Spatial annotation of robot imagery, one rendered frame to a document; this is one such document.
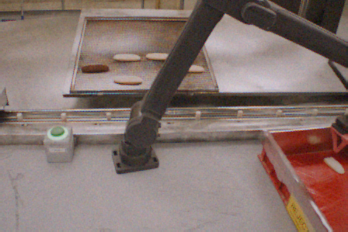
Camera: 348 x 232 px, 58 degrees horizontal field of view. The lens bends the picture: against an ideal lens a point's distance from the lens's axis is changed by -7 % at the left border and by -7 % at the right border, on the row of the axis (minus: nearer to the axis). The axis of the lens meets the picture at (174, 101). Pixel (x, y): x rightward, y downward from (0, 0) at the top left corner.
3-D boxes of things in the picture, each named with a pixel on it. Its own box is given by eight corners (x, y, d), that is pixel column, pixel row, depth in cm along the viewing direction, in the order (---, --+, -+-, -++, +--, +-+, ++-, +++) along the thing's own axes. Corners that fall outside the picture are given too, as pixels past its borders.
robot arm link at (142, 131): (207, -34, 69) (212, -26, 60) (259, -6, 72) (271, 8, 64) (125, 117, 90) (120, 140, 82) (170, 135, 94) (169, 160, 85)
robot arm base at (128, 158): (116, 174, 87) (159, 167, 90) (115, 151, 83) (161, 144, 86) (111, 154, 94) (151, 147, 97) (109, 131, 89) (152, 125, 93)
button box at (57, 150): (46, 172, 90) (40, 142, 84) (51, 154, 96) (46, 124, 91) (75, 171, 91) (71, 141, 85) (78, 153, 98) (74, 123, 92)
